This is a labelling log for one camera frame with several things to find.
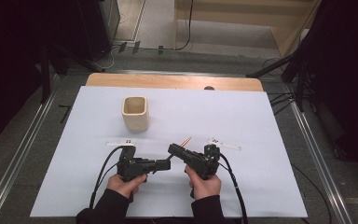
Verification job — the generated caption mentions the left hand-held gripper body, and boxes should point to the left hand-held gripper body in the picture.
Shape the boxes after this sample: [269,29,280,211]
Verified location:
[105,138,157,183]

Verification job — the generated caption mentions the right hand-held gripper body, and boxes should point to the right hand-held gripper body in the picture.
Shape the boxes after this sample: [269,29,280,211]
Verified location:
[179,137,242,182]

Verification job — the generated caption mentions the black pencil with orange tip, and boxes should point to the black pencil with orange tip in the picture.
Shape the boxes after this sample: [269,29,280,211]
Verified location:
[166,135,193,162]

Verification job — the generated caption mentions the person's left hand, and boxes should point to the person's left hand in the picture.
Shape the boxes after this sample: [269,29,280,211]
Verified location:
[106,173,148,200]

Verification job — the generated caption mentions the person's right hand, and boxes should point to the person's right hand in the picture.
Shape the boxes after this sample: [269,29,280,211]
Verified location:
[185,164,223,201]

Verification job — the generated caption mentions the beige square cup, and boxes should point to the beige square cup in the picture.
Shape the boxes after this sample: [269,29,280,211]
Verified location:
[120,95,151,133]

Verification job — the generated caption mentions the white table sheet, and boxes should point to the white table sheet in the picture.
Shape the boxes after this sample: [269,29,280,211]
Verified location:
[30,86,309,218]

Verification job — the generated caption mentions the wooden table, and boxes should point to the wooden table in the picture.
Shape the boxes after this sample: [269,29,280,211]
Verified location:
[85,72,265,92]

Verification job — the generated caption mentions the black stand legs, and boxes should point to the black stand legs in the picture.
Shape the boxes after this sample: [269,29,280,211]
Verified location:
[38,43,106,105]
[246,50,311,113]

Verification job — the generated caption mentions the dark cabinet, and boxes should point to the dark cabinet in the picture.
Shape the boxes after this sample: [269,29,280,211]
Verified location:
[76,0,121,62]

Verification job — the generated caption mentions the black curtain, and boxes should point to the black curtain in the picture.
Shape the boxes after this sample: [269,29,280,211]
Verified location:
[0,0,85,152]
[295,0,358,175]

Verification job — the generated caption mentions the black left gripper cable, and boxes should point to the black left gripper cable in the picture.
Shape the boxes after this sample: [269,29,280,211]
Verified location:
[88,145,126,210]

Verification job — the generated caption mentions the bundle of black cables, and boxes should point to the bundle of black cables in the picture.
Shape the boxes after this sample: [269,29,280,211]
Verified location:
[266,91,296,117]

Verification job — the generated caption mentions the white floor cables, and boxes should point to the white floor cables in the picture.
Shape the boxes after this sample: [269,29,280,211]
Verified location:
[91,43,120,72]

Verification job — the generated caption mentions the metal floor rail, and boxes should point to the metal floor rail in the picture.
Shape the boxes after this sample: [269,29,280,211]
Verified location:
[283,83,353,224]
[0,74,61,224]

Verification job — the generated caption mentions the thin black floor cable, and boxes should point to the thin black floor cable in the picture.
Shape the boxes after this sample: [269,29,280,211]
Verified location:
[291,163,333,224]

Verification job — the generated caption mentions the black hanging cable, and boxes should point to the black hanging cable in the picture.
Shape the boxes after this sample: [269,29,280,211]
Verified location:
[174,0,195,51]

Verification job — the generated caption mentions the light wooden frame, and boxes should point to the light wooden frame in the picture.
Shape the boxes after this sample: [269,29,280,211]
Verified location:
[172,0,323,58]

